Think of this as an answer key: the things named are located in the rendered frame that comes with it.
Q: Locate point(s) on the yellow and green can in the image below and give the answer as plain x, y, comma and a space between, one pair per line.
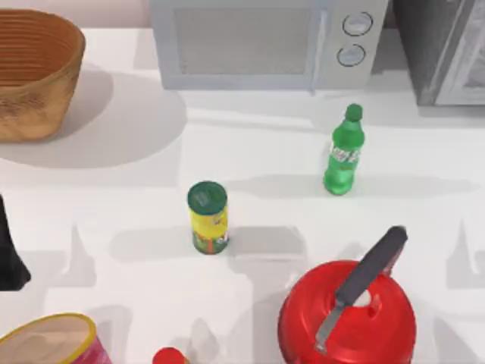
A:
208, 223

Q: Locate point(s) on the green bottle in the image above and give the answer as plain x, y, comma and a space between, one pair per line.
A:
343, 155

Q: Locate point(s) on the pale microwave oven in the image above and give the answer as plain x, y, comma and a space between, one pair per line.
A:
242, 45

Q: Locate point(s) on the microwave knob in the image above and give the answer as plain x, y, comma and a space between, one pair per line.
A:
357, 22
351, 55

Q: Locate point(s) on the red bottle cap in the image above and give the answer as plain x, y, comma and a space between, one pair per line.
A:
169, 356

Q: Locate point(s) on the brown woven basket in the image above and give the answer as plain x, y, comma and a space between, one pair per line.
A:
34, 76

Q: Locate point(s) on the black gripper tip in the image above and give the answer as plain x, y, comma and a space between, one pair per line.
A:
9, 261

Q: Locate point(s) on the pink can with yellow rim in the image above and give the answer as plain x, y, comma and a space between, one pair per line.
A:
53, 341

